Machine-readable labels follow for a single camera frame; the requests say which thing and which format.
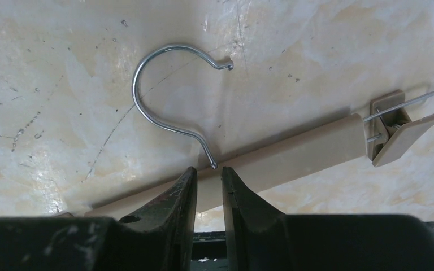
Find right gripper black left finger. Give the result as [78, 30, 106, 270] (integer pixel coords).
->
[0, 167, 197, 270]

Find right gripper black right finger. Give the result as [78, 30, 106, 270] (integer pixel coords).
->
[222, 167, 434, 270]

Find beige hanger of navy underwear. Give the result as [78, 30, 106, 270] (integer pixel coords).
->
[66, 42, 434, 218]

